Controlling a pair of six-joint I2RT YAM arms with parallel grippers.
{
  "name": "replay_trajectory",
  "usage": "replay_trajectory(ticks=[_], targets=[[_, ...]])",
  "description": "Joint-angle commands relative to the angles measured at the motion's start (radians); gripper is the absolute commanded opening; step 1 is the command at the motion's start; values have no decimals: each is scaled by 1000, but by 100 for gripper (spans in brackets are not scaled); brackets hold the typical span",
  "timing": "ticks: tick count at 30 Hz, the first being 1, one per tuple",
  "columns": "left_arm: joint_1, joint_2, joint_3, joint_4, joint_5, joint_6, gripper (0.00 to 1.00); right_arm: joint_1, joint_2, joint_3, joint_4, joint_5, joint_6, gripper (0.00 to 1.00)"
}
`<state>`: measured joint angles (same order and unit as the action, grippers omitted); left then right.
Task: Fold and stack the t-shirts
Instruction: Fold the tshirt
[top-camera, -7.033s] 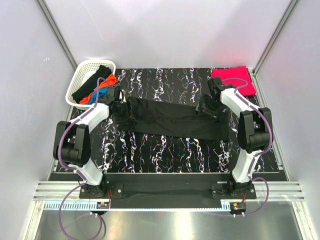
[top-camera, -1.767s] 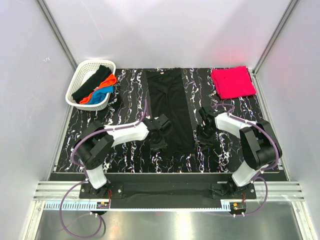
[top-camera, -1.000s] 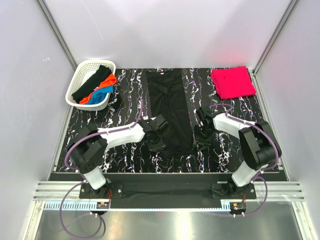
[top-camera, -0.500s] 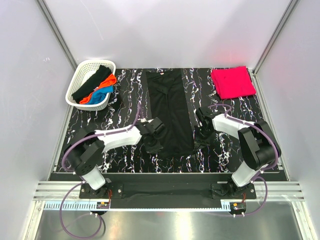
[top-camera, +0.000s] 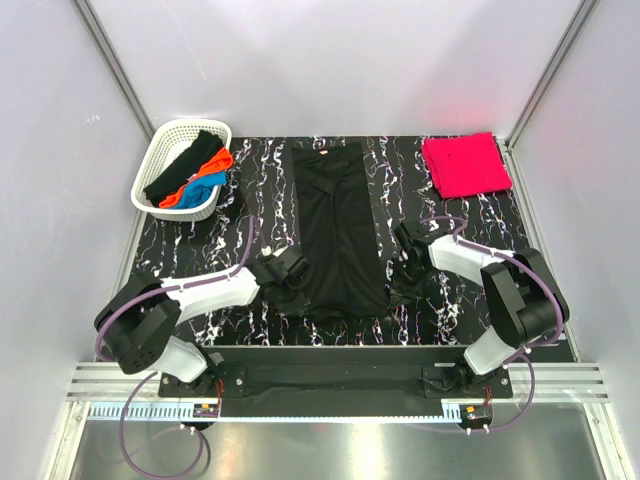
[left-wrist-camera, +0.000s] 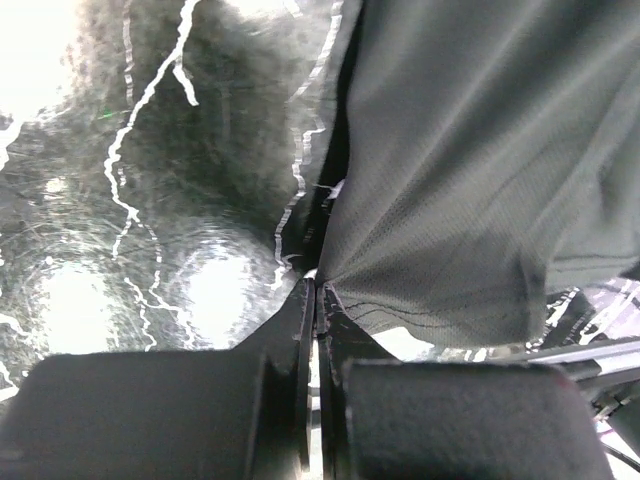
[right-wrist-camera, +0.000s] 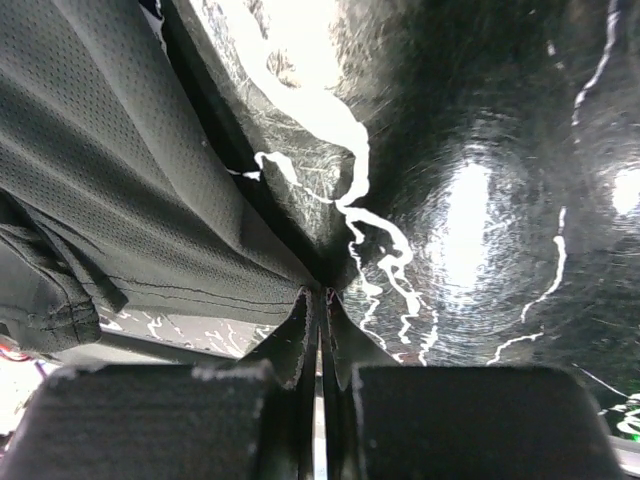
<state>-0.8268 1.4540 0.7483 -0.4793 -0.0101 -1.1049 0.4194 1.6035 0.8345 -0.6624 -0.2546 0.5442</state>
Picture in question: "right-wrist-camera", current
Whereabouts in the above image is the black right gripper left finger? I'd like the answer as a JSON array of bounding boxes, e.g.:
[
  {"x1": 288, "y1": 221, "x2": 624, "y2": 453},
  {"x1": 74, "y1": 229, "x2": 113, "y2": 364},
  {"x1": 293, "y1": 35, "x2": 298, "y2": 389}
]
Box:
[{"x1": 0, "y1": 287, "x2": 321, "y2": 480}]

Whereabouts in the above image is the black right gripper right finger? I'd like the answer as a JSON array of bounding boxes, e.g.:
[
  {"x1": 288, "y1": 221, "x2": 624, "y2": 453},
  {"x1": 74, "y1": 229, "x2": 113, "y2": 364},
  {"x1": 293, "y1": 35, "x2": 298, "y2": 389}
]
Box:
[{"x1": 319, "y1": 287, "x2": 626, "y2": 480}]

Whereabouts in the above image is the black t shirt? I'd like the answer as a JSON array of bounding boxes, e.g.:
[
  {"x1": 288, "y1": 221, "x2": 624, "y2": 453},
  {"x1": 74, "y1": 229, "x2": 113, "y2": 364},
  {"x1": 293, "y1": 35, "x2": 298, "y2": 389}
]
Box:
[{"x1": 0, "y1": 0, "x2": 331, "y2": 354}]

